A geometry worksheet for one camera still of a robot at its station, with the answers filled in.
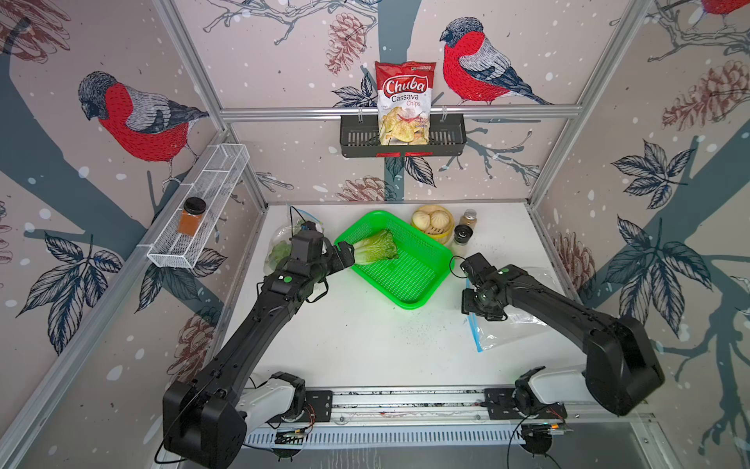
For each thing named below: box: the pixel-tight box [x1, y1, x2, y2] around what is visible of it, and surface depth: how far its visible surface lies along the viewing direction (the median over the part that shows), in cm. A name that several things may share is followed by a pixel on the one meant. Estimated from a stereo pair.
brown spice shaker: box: [458, 208, 478, 231], surface depth 106 cm
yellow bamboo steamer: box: [410, 204, 456, 247], surface depth 109 cm
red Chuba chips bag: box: [375, 61, 437, 146], surface depth 87 cm
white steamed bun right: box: [430, 210, 451, 231], surface depth 109 cm
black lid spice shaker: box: [454, 224, 474, 247], surface depth 98 cm
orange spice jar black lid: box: [177, 196, 207, 237], surface depth 68 cm
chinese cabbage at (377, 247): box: [353, 228, 399, 265], surface depth 97 cm
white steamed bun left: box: [412, 211, 431, 231], surface depth 108 cm
